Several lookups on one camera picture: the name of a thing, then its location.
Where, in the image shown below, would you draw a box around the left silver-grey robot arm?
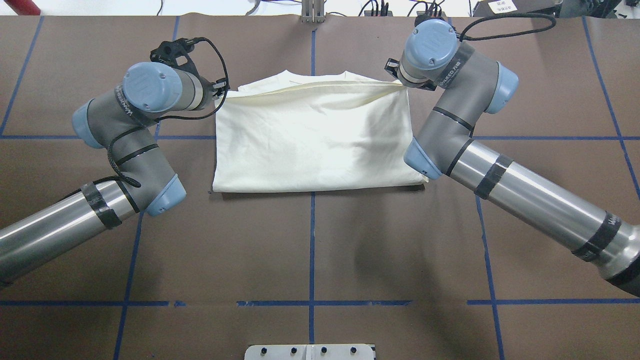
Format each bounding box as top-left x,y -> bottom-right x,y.
0,36 -> 230,289

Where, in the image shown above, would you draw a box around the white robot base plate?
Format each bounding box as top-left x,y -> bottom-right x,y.
243,343 -> 377,360

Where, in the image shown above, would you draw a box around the cream long-sleeve cat shirt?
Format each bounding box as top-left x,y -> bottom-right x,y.
212,71 -> 428,193

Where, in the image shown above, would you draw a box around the right silver-grey robot arm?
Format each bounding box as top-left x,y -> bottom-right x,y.
385,18 -> 640,297

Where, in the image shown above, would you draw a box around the aluminium frame post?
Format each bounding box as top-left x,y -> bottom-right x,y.
301,0 -> 326,24

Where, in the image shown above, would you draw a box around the red cylindrical bottle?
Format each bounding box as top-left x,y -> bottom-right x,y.
4,0 -> 42,16

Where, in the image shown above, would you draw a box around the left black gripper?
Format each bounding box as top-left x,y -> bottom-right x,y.
150,37 -> 231,101

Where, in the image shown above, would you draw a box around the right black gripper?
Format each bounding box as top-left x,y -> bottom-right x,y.
384,58 -> 437,91

